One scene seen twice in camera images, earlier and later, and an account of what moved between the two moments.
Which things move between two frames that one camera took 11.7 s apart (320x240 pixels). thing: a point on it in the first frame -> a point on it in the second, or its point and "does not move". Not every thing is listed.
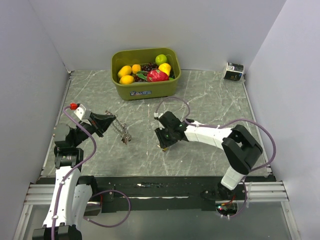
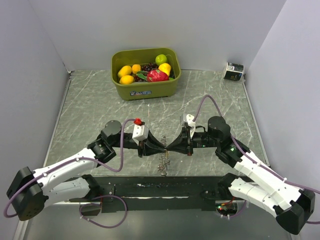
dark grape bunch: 146,67 does not move
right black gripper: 163,143 -> 181,144
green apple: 160,59 does not move
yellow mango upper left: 124,70 does not move
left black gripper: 102,122 -> 150,146
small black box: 234,71 does not move
